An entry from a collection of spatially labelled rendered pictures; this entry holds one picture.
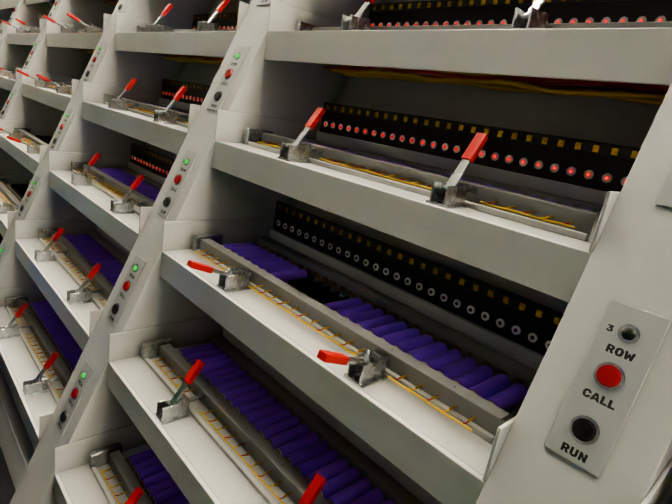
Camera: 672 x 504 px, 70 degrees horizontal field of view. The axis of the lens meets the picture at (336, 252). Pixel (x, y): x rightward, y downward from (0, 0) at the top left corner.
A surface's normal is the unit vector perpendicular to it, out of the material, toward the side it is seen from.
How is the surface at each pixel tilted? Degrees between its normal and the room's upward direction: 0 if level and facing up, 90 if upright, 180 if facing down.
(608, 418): 90
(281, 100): 90
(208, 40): 112
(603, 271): 90
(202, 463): 22
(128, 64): 90
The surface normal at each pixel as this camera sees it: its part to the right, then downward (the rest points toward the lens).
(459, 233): -0.72, 0.07
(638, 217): -0.61, -0.30
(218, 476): 0.17, -0.95
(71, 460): 0.67, 0.31
